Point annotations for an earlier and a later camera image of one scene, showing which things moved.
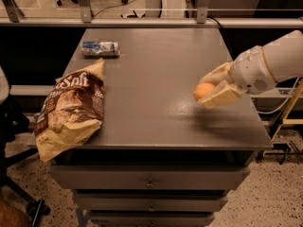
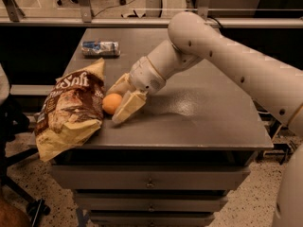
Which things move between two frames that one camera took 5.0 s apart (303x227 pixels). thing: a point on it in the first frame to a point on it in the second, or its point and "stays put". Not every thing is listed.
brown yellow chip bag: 72,111 stays put
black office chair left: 14,125 stays put
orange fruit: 203,90 to 111,102
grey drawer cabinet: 158,158 stays put
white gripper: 251,70 to 146,76
